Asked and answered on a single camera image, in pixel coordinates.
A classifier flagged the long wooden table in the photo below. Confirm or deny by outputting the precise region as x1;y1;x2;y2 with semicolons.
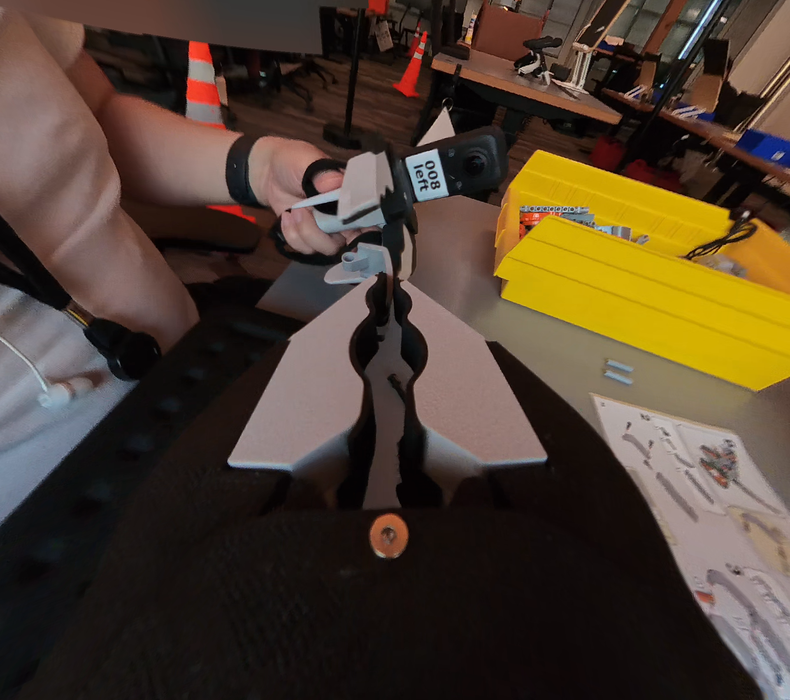
602;88;790;182

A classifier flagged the white frame stand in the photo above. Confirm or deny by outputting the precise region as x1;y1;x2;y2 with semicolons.
552;27;609;99

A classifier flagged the orange white traffic cone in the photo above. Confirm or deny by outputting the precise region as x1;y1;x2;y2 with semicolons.
184;41;257;224
393;31;428;98

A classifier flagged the person's left hand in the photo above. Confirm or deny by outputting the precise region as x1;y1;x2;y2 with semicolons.
250;137;365;256

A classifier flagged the black badge reel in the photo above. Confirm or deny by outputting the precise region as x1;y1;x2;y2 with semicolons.
83;317;163;383

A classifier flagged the pile of building pieces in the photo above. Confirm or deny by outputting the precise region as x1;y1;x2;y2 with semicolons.
518;205;748;275

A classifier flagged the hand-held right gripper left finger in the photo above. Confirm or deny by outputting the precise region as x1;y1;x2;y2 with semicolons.
227;274;391;509

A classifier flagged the grey desk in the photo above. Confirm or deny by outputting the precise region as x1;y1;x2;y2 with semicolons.
256;197;790;621

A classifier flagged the yellow storage bin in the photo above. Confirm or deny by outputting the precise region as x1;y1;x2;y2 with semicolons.
494;215;790;392
494;149;790;293

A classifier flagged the small white black robot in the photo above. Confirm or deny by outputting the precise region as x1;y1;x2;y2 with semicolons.
513;36;564;85

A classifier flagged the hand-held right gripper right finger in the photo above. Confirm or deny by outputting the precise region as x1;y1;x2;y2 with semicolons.
390;279;548;509

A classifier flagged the open cardboard box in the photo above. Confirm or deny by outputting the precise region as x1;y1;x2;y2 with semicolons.
688;40;732;114

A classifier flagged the black lanyard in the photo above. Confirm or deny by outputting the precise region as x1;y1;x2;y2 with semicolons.
0;219;93;330

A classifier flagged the person's pale t-shirt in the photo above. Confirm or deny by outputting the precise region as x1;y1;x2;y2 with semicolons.
0;280;149;522

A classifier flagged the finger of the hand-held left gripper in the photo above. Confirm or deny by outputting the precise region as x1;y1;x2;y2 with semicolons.
337;151;399;222
323;243;388;286

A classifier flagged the black stanchion pole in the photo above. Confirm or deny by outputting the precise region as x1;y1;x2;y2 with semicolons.
322;5;371;151

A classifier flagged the white earphone cable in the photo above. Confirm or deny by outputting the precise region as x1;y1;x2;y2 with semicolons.
0;335;102;409

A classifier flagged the wooden work table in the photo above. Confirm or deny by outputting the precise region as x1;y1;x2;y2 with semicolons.
430;51;623;127

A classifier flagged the black cable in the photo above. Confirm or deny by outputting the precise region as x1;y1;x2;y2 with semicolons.
685;210;759;261

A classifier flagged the blue storage bin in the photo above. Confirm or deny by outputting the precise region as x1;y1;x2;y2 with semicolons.
736;129;790;167

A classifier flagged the instruction booklet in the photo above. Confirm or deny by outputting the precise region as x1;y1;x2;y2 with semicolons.
589;393;790;700

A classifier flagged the brown cardboard box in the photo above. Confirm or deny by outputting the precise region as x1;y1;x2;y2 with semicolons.
472;0;547;62

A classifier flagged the person's left forearm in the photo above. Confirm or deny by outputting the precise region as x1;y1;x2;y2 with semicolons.
102;92;238;208

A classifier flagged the black wristband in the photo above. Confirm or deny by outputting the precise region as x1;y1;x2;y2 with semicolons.
225;133;266;208

